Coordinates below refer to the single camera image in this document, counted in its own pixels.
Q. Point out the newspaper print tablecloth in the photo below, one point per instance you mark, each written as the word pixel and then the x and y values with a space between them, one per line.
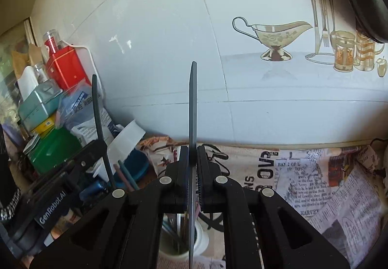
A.
pixel 303 184

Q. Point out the red metal tin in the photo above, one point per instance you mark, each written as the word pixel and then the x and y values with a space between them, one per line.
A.
pixel 66 68

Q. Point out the pink chopstick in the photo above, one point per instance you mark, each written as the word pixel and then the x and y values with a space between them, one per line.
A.
pixel 123 179

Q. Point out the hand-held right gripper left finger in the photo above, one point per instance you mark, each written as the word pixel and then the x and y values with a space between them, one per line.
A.
pixel 183 184

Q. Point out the blue plastic bowl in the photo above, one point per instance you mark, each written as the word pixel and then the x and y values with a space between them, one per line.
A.
pixel 138 162

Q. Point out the mint green tin box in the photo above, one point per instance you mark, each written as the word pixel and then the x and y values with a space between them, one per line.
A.
pixel 38 105

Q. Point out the clear jar with red label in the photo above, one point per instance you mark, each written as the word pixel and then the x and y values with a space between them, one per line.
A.
pixel 51 41

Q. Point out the white perforated plastic container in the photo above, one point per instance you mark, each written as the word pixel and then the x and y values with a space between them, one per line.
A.
pixel 124 141

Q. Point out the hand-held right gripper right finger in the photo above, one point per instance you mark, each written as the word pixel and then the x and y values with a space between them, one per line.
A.
pixel 201 184

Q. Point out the white plastic bottle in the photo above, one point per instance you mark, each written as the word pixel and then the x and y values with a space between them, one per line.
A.
pixel 27 82

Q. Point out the brown paper bag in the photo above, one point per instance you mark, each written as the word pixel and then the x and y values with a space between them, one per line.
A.
pixel 25 56

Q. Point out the green metal tin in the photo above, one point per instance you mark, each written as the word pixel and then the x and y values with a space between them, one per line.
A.
pixel 54 150

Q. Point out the clear printed plastic bag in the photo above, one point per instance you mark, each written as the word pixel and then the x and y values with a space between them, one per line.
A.
pixel 81 111

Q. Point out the white ceramic cup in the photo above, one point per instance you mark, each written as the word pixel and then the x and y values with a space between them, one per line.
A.
pixel 201 238

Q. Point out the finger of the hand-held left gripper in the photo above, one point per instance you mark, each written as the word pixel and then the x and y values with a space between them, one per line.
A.
pixel 88 153

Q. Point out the yellow flat box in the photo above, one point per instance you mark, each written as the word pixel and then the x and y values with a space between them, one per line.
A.
pixel 45 125

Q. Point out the teal chopstick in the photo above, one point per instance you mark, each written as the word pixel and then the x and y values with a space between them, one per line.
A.
pixel 128 176

